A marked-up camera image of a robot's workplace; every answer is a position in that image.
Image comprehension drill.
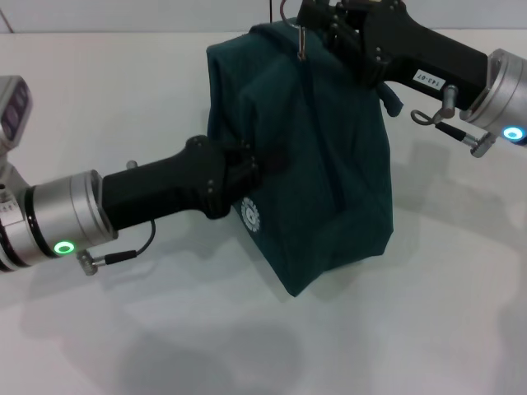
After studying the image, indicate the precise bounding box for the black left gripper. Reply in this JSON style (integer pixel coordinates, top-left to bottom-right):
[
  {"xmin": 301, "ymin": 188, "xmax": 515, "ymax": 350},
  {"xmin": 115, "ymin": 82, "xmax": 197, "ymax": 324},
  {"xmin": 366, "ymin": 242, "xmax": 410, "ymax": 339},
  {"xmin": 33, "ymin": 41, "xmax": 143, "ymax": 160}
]
[{"xmin": 100, "ymin": 134, "xmax": 291, "ymax": 231}]

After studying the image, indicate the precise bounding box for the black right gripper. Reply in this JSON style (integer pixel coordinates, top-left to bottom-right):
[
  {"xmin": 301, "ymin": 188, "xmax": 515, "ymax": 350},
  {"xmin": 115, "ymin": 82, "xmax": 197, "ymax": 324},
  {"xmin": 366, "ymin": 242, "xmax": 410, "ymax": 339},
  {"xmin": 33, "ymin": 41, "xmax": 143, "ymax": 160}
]
[{"xmin": 296, "ymin": 0, "xmax": 491, "ymax": 112}]

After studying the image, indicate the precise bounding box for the dark teal insulated lunch bag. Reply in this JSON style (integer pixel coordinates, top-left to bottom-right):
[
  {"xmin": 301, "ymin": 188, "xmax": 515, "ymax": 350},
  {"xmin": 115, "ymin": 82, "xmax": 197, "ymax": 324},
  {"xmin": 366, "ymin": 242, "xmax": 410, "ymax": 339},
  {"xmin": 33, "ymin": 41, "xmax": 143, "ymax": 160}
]
[{"xmin": 205, "ymin": 16, "xmax": 407, "ymax": 298}]

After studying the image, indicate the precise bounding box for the right gripper cable with plug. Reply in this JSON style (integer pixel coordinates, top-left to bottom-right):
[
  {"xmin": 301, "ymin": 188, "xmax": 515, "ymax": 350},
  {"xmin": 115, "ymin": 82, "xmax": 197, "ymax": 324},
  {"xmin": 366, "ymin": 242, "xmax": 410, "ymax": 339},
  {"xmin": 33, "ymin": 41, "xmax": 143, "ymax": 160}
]
[{"xmin": 411, "ymin": 85, "xmax": 497, "ymax": 158}]

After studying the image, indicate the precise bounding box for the gripper cable with plug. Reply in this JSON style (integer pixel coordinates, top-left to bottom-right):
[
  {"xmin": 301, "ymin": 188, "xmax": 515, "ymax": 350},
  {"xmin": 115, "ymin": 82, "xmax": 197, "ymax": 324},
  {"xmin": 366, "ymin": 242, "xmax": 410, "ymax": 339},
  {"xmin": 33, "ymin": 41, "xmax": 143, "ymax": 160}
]
[
  {"xmin": 411, "ymin": 85, "xmax": 497, "ymax": 158},
  {"xmin": 77, "ymin": 217, "xmax": 156, "ymax": 276}
]

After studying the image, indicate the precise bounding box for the left gripper cable with plug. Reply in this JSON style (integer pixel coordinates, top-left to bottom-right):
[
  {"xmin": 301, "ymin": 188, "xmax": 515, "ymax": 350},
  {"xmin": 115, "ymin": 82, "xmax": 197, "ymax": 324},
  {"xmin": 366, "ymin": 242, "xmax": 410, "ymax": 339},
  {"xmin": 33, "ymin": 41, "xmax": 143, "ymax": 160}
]
[{"xmin": 77, "ymin": 217, "xmax": 156, "ymax": 276}]

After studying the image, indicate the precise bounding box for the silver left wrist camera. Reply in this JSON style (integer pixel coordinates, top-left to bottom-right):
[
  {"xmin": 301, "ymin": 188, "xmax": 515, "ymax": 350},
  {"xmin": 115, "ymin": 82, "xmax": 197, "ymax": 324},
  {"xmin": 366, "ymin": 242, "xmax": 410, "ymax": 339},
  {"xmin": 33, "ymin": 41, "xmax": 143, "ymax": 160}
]
[{"xmin": 0, "ymin": 75, "xmax": 34, "ymax": 165}]

